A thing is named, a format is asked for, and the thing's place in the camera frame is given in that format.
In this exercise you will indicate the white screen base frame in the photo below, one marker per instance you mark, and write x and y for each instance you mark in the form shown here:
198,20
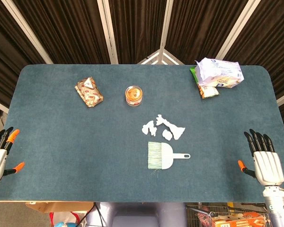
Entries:
159,56

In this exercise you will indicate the clear jar orange contents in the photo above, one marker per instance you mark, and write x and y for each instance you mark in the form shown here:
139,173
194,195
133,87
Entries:
133,94

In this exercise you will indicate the brown cardboard box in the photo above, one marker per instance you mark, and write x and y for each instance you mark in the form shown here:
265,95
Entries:
56,206

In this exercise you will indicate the blue felt table mat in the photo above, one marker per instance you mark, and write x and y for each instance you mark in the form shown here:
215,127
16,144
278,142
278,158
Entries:
61,142

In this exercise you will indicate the orange cardboard box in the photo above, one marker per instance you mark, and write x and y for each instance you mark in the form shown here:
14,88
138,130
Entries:
239,221

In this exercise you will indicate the grey robot torso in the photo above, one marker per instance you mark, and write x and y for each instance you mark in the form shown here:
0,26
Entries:
137,212

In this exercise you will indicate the green hand brush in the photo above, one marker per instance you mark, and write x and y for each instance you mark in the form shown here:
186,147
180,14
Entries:
166,156

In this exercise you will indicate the gold foil snack package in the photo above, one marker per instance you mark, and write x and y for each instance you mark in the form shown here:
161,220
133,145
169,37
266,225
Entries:
90,94

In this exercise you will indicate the brown pleated curtain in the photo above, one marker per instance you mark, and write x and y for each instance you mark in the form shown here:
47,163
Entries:
68,30

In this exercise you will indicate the red patterned bag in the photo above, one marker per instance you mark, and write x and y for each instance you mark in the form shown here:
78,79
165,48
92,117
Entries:
203,218

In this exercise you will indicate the long twisted white paper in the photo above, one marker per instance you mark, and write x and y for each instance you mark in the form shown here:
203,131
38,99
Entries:
176,130

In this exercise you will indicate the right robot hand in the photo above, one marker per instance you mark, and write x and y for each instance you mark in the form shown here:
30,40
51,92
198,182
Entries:
268,165

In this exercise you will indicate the green orange snack bag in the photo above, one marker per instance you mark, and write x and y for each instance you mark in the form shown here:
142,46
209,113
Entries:
208,92

